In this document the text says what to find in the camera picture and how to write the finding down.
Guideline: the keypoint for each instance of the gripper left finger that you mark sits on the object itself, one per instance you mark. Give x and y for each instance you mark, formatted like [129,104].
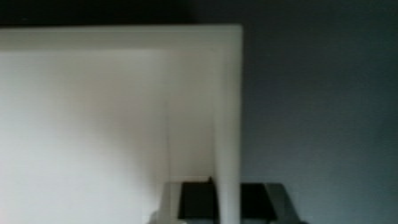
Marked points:
[186,204]

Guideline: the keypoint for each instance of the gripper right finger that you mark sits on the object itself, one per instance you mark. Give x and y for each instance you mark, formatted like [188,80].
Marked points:
[266,205]

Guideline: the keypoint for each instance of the white drawer box one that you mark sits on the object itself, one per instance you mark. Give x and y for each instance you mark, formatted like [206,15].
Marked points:
[119,122]

